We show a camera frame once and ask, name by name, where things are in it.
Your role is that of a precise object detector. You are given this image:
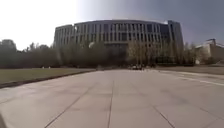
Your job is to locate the bare earth strip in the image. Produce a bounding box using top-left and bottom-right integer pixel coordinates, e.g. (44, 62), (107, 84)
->
(153, 64), (224, 76)

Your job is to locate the vehicle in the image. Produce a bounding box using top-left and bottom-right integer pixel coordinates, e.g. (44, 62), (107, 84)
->
(131, 64), (143, 71)

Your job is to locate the low beige building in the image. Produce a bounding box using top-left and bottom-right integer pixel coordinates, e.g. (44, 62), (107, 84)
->
(196, 38), (224, 65)

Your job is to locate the row of trees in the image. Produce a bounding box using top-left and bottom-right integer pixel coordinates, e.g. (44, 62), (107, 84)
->
(0, 38), (201, 70)

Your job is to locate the large curved grey building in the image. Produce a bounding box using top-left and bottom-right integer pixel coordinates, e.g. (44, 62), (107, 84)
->
(53, 19), (185, 65)

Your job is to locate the dry grass field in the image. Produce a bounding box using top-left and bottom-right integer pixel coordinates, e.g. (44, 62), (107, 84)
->
(0, 67), (97, 85)

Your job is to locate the grey stone slab pavement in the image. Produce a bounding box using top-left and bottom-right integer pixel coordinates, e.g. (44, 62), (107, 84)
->
(0, 68), (224, 128)

